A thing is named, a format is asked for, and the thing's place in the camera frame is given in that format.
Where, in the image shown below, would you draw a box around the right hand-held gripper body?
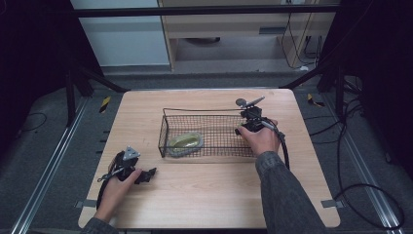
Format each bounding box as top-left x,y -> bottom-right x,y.
235,95 -> 272,134

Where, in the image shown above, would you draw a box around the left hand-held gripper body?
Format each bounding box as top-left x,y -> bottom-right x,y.
110,145 -> 141,182

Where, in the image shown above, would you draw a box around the black wire mesh basket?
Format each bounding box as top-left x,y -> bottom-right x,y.
158,107 -> 268,160

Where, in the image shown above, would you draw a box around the green oval bowl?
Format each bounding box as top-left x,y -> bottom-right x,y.
167,131 -> 205,159

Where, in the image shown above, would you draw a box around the person's right hand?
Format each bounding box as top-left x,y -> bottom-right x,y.
237,118 -> 282,158

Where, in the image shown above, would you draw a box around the person's left hand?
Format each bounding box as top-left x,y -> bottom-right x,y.
94,167 -> 144,224

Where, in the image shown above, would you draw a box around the grey tape piece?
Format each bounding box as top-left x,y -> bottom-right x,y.
74,199 -> 98,209
320,199 -> 345,210

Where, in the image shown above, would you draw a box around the yellow-black striped tape strip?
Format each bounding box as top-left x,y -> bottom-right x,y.
98,96 -> 112,114
306,93 -> 325,108

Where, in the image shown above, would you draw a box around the black metal stand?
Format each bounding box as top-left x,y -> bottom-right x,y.
62,61 -> 131,129
280,58 -> 347,120

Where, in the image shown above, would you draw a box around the light wooden desk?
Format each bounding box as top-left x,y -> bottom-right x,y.
158,0 -> 342,71

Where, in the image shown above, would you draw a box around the white cabinet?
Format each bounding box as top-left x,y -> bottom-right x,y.
69,0 -> 171,67

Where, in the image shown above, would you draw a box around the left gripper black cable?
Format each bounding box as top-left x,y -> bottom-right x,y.
95,151 -> 126,211

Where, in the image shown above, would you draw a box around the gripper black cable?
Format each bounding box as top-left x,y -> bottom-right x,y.
261,119 -> 406,231
95,151 -> 126,211

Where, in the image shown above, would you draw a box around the aluminium floor rail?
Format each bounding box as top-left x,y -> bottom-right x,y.
9,97 -> 91,234
319,94 -> 405,234

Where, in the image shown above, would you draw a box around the black cables under desk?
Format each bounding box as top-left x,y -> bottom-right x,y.
280,0 -> 325,71

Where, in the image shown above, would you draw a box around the black floor cables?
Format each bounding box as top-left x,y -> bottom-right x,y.
303,76 -> 368,145

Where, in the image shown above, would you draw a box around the thin black floor cable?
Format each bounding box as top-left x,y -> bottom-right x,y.
18,111 -> 49,134

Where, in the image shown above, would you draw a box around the black horizontal frame bar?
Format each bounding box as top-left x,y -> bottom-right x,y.
69,4 -> 340,19

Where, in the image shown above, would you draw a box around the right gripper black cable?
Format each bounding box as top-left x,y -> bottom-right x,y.
261,119 -> 406,231

